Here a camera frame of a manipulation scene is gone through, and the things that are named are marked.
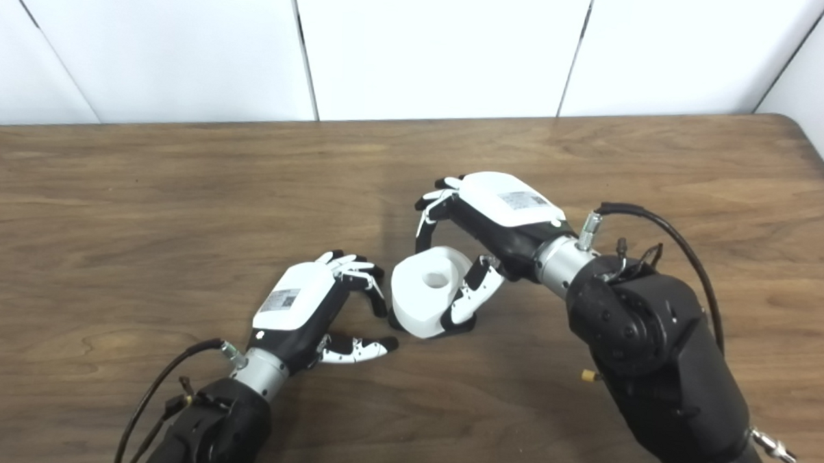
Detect thick black left wrist cable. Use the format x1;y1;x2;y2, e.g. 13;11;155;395
113;336;248;463

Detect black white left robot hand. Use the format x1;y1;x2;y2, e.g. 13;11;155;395
246;247;403;379

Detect thick black wrist cable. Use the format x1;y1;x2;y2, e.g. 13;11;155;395
113;336;248;463
573;201;730;356

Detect round white piece with holes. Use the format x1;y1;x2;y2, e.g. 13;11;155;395
388;245;477;341

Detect thick black right wrist cable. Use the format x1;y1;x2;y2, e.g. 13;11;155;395
573;201;730;356

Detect thin black wrist wire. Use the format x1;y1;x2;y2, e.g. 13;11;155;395
605;238;664;282
126;375;202;463

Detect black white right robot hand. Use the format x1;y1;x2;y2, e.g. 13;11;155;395
411;168;579;334

